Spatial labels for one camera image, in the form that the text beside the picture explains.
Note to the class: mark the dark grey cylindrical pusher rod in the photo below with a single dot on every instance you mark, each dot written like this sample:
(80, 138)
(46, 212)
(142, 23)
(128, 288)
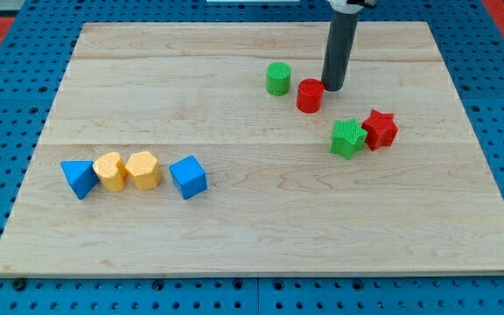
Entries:
(338, 49)

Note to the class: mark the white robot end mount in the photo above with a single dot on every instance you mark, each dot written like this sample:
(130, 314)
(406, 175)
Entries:
(351, 6)

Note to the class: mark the red cylinder block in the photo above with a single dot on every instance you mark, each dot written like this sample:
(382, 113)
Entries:
(309, 95)

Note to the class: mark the green cylinder block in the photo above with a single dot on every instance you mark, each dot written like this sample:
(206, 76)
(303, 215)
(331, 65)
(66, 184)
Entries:
(278, 78)

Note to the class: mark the red star block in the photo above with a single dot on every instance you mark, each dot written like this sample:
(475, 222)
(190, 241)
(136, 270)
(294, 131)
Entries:
(381, 129)

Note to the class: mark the green star block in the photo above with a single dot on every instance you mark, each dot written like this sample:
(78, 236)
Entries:
(347, 138)

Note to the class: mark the light wooden board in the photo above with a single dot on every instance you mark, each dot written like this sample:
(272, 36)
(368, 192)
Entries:
(278, 203)

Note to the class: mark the blue cube block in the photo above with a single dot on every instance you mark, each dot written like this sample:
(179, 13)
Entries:
(188, 176)

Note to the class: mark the yellow hexagon block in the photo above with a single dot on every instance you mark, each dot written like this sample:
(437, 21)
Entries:
(144, 170)

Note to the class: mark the yellow heart block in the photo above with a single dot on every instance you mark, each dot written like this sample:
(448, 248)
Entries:
(110, 170)

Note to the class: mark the blue triangle block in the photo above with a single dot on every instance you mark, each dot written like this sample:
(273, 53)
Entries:
(80, 176)

